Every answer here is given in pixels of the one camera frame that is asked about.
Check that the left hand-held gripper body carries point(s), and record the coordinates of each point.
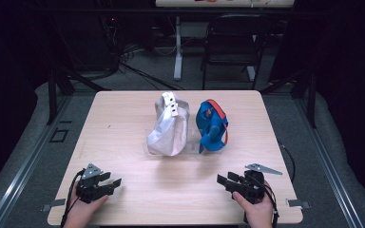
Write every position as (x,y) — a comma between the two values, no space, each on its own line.
(88,188)

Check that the white desk leg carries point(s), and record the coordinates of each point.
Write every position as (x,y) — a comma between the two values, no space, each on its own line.
(178,57)
(251,72)

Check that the metal frame rail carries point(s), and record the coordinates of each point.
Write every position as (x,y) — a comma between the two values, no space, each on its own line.
(25,171)
(332,171)

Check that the blue baseball cap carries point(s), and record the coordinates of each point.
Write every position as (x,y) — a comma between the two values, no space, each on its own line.
(211,126)

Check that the black folding chair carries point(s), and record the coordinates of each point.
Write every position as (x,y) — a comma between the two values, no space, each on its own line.
(234,41)

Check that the person's right hand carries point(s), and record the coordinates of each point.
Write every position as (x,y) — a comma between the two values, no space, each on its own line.
(259,215)

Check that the grey metal table bracket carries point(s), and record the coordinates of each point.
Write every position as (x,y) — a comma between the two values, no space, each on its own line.
(297,203)
(53,204)

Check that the black metal stand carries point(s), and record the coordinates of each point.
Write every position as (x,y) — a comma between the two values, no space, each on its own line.
(311,101)
(52,95)

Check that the white baseball cap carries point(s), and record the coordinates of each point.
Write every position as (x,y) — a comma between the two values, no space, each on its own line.
(169,133)

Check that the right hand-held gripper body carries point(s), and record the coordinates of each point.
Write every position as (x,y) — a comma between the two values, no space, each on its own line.
(250,186)

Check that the person's left hand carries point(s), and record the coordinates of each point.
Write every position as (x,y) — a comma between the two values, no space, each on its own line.
(80,213)

